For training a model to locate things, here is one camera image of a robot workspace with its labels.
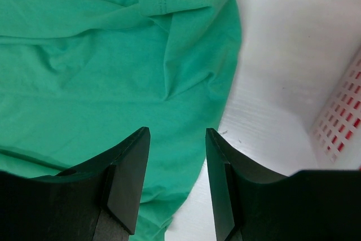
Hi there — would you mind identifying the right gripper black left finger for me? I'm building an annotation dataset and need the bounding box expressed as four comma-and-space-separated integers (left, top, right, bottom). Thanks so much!
1, 127, 151, 240

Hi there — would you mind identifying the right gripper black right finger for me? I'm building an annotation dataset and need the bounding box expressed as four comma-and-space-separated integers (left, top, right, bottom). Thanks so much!
205, 128, 360, 240

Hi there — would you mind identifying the green tank top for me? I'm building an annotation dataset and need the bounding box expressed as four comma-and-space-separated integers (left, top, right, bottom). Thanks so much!
1, 0, 241, 240

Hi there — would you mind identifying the white plastic basket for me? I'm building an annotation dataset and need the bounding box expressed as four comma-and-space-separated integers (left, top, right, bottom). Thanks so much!
311, 57, 360, 169

